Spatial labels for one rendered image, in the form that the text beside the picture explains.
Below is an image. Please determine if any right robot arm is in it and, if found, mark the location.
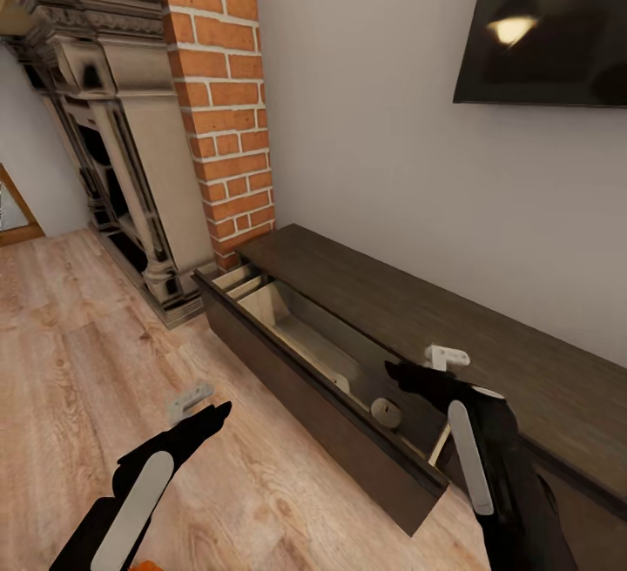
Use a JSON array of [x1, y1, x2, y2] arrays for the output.
[[385, 345, 579, 571]]

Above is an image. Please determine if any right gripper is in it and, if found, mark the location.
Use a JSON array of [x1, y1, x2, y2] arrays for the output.
[[385, 361, 455, 404]]

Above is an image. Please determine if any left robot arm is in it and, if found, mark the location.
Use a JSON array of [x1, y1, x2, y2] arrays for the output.
[[49, 382, 233, 571]]

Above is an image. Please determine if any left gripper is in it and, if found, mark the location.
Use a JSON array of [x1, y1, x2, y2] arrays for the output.
[[172, 401, 233, 454]]

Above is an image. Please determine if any pillar candle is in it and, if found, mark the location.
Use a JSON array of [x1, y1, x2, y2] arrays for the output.
[[328, 373, 350, 394], [371, 399, 402, 434]]

